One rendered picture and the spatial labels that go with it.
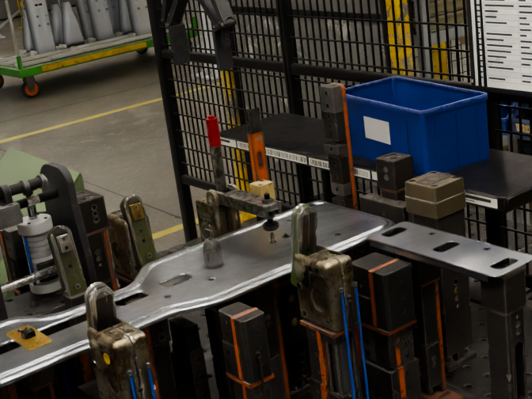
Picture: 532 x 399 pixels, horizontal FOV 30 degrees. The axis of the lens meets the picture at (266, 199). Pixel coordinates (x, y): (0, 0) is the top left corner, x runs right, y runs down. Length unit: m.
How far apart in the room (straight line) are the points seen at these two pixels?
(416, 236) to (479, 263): 0.16
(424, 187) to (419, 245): 0.14
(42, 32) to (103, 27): 0.62
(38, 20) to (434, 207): 7.76
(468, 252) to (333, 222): 0.30
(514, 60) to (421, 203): 0.36
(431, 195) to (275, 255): 0.30
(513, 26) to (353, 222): 0.49
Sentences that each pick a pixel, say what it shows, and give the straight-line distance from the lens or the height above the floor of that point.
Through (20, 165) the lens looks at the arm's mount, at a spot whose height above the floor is 1.04.
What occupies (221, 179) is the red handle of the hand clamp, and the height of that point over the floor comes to 1.09.
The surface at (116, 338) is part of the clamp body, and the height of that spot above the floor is 1.04.
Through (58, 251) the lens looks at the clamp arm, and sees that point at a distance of 1.67.
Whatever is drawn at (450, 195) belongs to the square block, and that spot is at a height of 1.03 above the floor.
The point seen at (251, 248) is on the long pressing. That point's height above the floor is 1.00.
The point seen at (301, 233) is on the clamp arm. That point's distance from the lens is 1.54.
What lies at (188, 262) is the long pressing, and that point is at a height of 1.00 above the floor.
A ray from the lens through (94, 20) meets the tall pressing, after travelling 9.62.
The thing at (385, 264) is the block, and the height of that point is 0.98.
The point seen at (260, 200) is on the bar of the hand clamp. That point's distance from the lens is 1.73.
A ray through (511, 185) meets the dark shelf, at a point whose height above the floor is 1.03.
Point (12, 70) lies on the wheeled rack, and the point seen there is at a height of 0.26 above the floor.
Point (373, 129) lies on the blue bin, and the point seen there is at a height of 1.10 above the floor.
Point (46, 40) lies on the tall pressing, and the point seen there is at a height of 0.42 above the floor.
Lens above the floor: 1.61
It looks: 18 degrees down
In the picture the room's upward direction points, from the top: 8 degrees counter-clockwise
